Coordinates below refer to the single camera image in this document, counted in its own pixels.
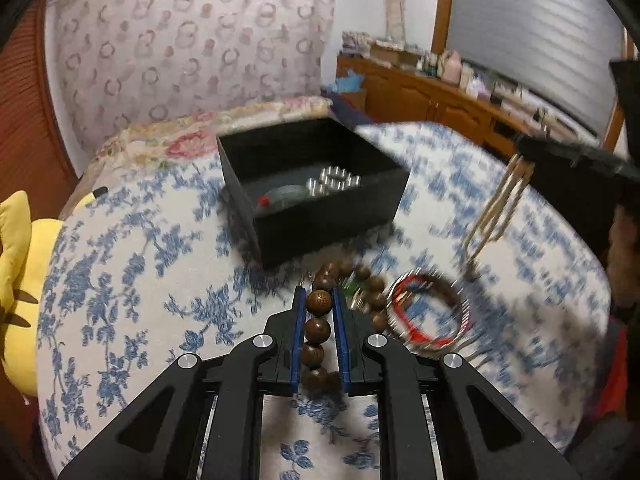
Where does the black jewelry box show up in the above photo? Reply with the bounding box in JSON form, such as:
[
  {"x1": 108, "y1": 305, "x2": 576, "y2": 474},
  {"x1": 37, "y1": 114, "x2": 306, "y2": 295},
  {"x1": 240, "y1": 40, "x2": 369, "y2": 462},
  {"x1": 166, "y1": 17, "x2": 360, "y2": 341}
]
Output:
[{"x1": 216, "y1": 117, "x2": 412, "y2": 271}]

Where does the blue paper bag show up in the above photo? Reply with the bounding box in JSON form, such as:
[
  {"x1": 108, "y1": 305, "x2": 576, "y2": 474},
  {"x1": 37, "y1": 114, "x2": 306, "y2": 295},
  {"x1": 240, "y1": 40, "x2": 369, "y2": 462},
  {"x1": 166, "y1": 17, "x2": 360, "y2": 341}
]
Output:
[{"x1": 327, "y1": 72, "x2": 368, "y2": 108}]

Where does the clear bangle with red bead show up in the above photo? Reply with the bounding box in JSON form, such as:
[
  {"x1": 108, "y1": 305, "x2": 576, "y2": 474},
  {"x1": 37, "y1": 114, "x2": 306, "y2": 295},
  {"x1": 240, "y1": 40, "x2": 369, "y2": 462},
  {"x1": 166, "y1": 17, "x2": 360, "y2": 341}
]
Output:
[{"x1": 257, "y1": 185, "x2": 308, "y2": 209}]

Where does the cardboard box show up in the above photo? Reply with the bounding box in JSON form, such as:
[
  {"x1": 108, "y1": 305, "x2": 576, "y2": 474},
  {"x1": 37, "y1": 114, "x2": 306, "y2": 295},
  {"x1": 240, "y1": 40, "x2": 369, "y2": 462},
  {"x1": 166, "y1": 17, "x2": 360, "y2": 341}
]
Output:
[{"x1": 367, "y1": 40, "x2": 421, "y2": 68}]

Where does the wooden cabinet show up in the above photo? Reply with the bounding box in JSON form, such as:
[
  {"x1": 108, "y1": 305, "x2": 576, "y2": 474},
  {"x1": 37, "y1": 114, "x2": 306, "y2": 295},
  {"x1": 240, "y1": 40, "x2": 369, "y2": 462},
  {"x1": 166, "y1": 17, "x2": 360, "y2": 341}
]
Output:
[{"x1": 336, "y1": 55, "x2": 601, "y2": 152}]

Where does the ring-patterned sheer curtain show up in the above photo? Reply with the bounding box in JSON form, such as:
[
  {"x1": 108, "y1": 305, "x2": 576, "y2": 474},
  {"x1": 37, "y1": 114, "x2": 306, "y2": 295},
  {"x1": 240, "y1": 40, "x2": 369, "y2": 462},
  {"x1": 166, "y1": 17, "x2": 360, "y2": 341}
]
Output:
[{"x1": 45, "y1": 0, "x2": 336, "y2": 136}]

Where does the blue floral cloth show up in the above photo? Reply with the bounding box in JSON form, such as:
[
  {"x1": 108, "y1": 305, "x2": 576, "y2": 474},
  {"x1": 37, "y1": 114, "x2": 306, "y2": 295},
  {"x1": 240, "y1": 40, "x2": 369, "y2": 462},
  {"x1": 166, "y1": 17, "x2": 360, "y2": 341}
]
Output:
[{"x1": 37, "y1": 121, "x2": 613, "y2": 480}]

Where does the navy blue blanket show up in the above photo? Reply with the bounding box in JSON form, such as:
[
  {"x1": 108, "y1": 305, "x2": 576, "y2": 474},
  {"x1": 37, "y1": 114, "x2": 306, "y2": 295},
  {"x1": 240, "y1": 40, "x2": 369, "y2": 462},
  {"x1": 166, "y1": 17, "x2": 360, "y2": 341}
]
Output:
[{"x1": 322, "y1": 90, "x2": 376, "y2": 127}]

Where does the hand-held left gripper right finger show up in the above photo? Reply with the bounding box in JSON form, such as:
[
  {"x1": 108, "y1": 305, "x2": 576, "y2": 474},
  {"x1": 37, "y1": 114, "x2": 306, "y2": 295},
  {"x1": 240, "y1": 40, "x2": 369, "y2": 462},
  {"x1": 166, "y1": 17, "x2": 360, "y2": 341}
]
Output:
[{"x1": 332, "y1": 287, "x2": 581, "y2": 480}]

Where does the stack of folded cloths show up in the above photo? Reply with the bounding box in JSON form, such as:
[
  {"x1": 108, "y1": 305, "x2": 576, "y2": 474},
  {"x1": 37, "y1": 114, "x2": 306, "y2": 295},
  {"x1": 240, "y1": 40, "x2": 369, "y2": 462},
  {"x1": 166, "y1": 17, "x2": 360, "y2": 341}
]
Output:
[{"x1": 342, "y1": 30, "x2": 373, "y2": 56}]

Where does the beige bead necklace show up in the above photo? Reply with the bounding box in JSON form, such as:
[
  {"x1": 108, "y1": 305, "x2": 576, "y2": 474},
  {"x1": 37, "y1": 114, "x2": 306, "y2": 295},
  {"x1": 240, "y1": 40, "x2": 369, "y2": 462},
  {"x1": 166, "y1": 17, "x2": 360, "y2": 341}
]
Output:
[{"x1": 462, "y1": 154, "x2": 535, "y2": 282}]

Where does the pink thermos bottle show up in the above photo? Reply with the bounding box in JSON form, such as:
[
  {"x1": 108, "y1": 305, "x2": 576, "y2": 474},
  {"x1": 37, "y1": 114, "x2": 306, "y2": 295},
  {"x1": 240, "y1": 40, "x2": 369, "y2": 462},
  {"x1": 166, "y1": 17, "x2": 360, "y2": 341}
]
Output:
[{"x1": 440, "y1": 50, "x2": 462, "y2": 84}]

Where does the silver bead bracelet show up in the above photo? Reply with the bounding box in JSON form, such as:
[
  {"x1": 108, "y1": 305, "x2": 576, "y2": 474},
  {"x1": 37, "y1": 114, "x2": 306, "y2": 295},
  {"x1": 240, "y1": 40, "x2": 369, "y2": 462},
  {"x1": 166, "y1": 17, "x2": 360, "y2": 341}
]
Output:
[{"x1": 305, "y1": 164, "x2": 365, "y2": 196}]

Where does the yellow plush toy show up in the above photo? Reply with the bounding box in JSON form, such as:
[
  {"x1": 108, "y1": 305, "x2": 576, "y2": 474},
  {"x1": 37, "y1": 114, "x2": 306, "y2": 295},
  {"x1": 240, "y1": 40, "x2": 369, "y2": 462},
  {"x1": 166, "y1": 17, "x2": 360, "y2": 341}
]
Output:
[{"x1": 0, "y1": 187, "x2": 109, "y2": 393}]

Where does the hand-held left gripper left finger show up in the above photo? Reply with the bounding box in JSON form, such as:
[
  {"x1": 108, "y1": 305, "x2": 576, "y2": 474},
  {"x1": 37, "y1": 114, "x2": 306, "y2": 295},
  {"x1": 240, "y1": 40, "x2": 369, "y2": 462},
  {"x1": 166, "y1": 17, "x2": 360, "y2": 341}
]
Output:
[{"x1": 57, "y1": 286, "x2": 307, "y2": 480}]

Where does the slatted wooden wardrobe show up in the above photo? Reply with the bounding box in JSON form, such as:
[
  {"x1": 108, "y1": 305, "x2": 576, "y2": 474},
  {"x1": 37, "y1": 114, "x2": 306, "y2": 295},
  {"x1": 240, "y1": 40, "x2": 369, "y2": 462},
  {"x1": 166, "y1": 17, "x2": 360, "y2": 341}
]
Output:
[{"x1": 0, "y1": 0, "x2": 78, "y2": 211}]

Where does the red cloth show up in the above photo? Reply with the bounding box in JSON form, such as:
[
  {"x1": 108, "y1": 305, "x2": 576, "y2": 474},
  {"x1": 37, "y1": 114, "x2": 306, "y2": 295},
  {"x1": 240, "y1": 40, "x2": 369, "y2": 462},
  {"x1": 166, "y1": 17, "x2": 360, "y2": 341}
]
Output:
[{"x1": 597, "y1": 322, "x2": 632, "y2": 413}]

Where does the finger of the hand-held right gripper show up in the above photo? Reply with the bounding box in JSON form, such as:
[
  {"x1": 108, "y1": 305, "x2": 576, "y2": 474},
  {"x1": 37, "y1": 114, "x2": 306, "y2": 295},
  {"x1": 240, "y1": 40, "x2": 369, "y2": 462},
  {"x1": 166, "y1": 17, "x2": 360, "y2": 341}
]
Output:
[{"x1": 515, "y1": 134, "x2": 640, "y2": 182}]

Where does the floral bed blanket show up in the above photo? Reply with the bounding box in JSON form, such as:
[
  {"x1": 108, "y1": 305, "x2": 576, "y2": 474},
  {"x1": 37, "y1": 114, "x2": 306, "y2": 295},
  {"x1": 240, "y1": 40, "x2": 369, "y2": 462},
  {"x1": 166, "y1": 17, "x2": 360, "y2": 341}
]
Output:
[{"x1": 92, "y1": 96, "x2": 335, "y2": 171}]

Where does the brown wooden bead bracelet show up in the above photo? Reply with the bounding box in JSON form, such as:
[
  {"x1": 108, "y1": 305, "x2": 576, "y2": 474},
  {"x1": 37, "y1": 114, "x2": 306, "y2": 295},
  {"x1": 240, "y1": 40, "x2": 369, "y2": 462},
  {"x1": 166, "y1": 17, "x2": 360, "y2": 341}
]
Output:
[{"x1": 300, "y1": 257, "x2": 388, "y2": 397}]

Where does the grey window blind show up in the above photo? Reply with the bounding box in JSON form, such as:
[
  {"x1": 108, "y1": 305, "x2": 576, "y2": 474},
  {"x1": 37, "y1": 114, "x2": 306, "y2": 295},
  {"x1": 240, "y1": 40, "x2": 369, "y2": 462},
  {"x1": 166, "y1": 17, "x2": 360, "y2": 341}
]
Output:
[{"x1": 445, "y1": 0, "x2": 626, "y2": 136}]

